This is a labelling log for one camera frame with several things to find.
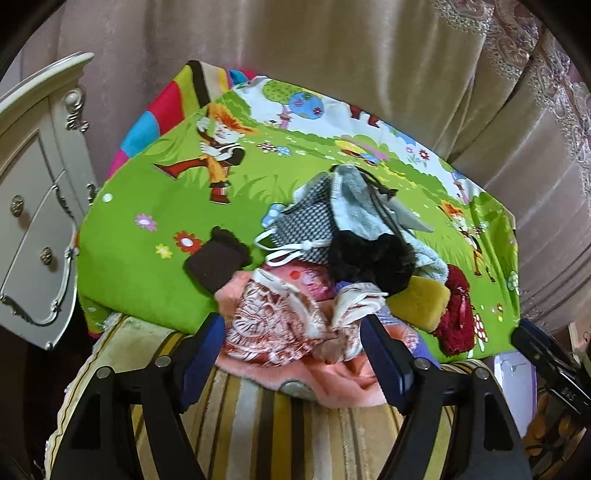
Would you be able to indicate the pink fuzzy cloth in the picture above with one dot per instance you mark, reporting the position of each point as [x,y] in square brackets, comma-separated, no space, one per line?
[340,385]

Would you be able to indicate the dark red fuzzy garment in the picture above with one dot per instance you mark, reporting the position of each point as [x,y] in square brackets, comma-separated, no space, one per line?
[456,330]

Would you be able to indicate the white ornate cabinet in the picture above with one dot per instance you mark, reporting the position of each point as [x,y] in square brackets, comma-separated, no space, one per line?
[47,187]

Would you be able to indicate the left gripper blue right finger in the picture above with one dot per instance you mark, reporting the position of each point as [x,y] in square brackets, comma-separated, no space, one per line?
[391,361]

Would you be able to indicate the black white checkered mask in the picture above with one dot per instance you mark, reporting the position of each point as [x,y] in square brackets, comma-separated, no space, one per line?
[304,230]

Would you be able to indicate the brown square cloth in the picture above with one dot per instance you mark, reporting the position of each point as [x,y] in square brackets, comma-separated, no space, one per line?
[214,264]

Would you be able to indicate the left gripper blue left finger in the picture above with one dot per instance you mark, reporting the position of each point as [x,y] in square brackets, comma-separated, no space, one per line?
[202,351]

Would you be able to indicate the black fluffy cloth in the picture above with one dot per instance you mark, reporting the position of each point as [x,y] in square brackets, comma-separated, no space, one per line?
[387,262]

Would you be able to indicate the green cartoon play mat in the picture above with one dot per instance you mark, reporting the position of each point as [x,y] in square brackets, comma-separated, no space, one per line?
[234,163]

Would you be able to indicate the yellow sponge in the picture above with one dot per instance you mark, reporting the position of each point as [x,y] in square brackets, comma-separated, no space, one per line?
[421,304]

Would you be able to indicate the red white patterned cloth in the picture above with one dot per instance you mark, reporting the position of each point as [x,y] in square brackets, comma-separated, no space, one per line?
[276,323]

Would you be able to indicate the colourful striped mat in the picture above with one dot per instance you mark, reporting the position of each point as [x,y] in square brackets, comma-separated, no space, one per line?
[194,86]

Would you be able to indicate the beige embroidered curtain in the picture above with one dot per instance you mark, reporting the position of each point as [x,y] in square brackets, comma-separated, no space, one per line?
[485,84]

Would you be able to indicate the grey fleece cloth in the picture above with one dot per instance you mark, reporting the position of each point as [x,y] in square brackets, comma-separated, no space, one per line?
[363,205]

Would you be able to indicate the purple white storage box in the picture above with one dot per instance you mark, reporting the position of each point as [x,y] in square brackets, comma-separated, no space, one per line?
[517,378]

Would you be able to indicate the purple knit sock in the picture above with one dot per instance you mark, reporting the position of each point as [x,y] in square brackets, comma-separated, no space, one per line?
[425,355]

